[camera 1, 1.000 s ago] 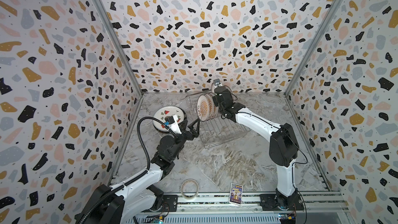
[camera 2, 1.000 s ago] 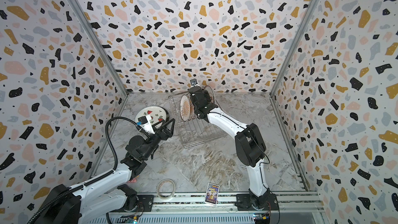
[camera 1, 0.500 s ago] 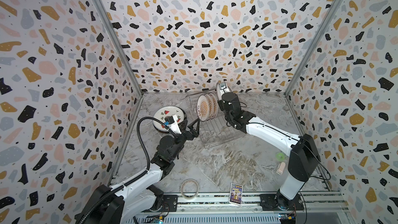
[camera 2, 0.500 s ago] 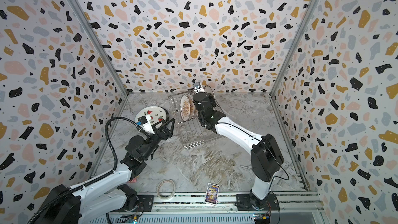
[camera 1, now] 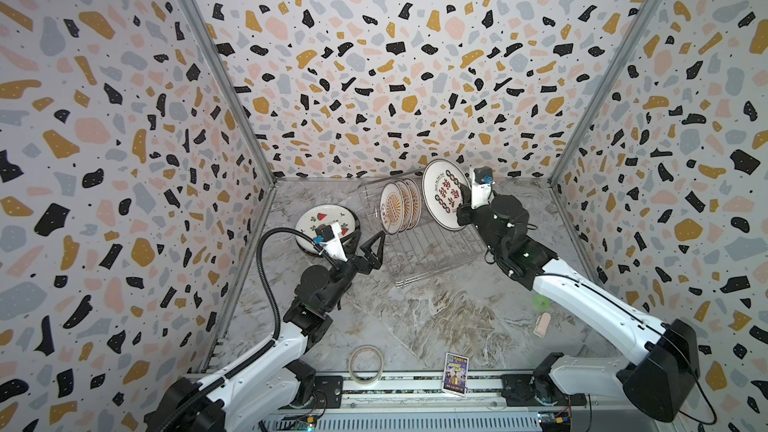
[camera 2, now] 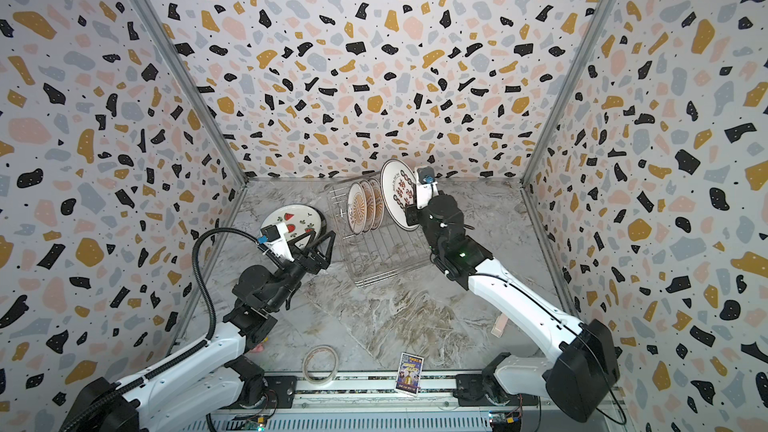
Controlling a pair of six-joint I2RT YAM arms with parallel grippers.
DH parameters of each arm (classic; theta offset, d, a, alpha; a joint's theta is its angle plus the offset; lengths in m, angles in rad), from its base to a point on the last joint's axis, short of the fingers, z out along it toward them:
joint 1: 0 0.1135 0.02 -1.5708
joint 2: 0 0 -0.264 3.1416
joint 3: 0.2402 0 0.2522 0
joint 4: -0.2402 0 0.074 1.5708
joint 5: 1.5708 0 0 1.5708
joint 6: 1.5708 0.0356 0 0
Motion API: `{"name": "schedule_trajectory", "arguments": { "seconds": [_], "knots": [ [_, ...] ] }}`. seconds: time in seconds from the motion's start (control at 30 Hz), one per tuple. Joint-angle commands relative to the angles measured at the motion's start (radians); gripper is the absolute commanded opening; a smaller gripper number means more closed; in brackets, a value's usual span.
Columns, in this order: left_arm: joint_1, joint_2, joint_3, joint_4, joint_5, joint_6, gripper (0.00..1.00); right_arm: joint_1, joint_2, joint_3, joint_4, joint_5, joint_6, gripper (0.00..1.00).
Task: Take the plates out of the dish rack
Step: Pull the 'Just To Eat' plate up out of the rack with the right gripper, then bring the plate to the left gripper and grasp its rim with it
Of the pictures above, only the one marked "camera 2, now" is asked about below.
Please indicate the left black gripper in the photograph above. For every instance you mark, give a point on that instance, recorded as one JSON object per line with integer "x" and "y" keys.
{"x": 313, "y": 264}

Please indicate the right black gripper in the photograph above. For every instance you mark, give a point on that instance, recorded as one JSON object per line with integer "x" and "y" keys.
{"x": 424, "y": 212}

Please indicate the watermelon pattern plate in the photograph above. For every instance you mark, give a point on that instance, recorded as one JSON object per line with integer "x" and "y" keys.
{"x": 299, "y": 219}

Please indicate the orange sunburst plate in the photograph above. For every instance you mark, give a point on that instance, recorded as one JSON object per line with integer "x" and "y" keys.
{"x": 369, "y": 204}
{"x": 398, "y": 184}
{"x": 356, "y": 208}
{"x": 379, "y": 205}

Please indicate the orange sunburst plate front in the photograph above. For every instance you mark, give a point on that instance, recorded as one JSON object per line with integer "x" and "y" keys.
{"x": 356, "y": 208}

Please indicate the brown rimmed cream plate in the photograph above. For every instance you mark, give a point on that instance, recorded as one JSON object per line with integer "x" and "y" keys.
{"x": 321, "y": 230}

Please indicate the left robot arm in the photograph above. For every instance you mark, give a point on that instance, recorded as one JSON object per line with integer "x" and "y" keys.
{"x": 214, "y": 371}

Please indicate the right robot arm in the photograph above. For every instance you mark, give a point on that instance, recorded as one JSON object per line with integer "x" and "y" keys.
{"x": 579, "y": 367}

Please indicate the pink eraser block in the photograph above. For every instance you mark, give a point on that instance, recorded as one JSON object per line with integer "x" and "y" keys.
{"x": 499, "y": 326}

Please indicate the purple card box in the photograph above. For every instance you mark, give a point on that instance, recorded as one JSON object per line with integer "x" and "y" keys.
{"x": 409, "y": 374}

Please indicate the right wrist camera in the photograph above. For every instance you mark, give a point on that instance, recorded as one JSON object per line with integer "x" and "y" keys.
{"x": 426, "y": 187}

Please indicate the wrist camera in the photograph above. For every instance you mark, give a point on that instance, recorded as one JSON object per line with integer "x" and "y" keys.
{"x": 273, "y": 241}
{"x": 426, "y": 187}

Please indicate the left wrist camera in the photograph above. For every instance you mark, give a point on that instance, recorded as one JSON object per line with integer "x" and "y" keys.
{"x": 273, "y": 241}

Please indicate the wire dish rack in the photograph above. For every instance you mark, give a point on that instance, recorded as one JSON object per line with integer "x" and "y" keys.
{"x": 376, "y": 255}

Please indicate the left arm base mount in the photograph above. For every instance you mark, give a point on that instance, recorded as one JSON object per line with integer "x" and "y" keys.
{"x": 264, "y": 392}

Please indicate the aluminium front rail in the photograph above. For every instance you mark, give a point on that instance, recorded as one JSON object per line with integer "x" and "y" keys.
{"x": 367, "y": 401}

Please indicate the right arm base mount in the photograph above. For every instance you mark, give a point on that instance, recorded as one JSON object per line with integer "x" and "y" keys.
{"x": 492, "y": 390}

